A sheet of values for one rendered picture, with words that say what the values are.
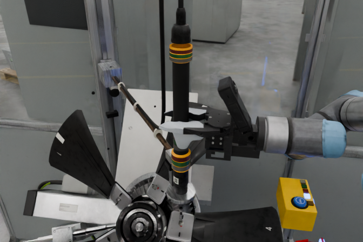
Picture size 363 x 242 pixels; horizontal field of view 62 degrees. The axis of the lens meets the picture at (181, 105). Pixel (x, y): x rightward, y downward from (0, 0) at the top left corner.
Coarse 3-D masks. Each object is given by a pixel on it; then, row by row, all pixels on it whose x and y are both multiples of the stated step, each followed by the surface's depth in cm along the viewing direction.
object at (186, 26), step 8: (184, 8) 53; (176, 16) 54; (184, 16) 53; (176, 24) 54; (184, 24) 54; (176, 32) 54; (184, 32) 54; (176, 40) 54; (184, 40) 54; (176, 176) 69; (184, 176) 69; (176, 184) 70; (184, 184) 70; (176, 192) 72; (184, 192) 71
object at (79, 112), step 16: (80, 112) 82; (64, 128) 85; (80, 128) 82; (64, 144) 86; (80, 144) 83; (64, 160) 88; (80, 160) 84; (96, 160) 81; (80, 176) 87; (96, 176) 82; (112, 176) 79
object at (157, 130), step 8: (160, 0) 60; (160, 8) 61; (160, 16) 61; (160, 24) 62; (160, 32) 63; (160, 40) 64; (160, 48) 65; (160, 56) 66; (136, 104) 92; (144, 112) 87; (152, 120) 83
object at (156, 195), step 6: (156, 174) 85; (156, 180) 84; (162, 180) 82; (150, 186) 84; (162, 186) 80; (150, 192) 83; (156, 192) 81; (162, 192) 79; (156, 198) 79; (162, 198) 77
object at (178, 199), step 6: (168, 150) 73; (168, 156) 71; (168, 162) 72; (168, 168) 72; (168, 186) 74; (192, 186) 74; (168, 192) 72; (174, 192) 72; (192, 192) 72; (168, 198) 72; (174, 198) 70; (180, 198) 70; (186, 198) 70; (192, 198) 71; (180, 204) 70
